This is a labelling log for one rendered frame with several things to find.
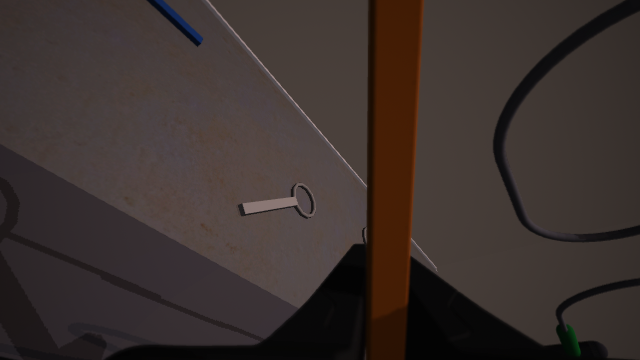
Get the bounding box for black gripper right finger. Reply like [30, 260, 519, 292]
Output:
[405, 256, 633, 360]

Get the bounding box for grey ring with straight handle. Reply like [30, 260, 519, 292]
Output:
[238, 183, 316, 218]

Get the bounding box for orange handle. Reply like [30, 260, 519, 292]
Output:
[366, 0, 424, 360]

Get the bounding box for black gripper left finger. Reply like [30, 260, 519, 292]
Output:
[104, 244, 367, 360]

